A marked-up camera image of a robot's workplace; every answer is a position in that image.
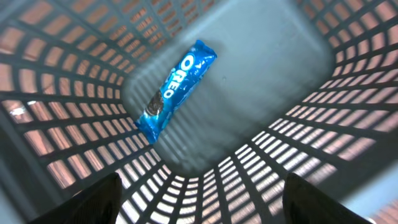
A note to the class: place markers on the blue Oreo cookie pack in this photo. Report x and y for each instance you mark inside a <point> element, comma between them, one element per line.
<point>177,87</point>

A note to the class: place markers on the grey plastic mesh basket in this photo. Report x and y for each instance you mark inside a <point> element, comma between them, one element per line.
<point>308,87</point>

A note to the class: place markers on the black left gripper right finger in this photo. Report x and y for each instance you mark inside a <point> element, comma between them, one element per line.
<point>303,203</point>

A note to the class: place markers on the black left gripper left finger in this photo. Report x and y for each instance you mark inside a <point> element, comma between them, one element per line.
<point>98,204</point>

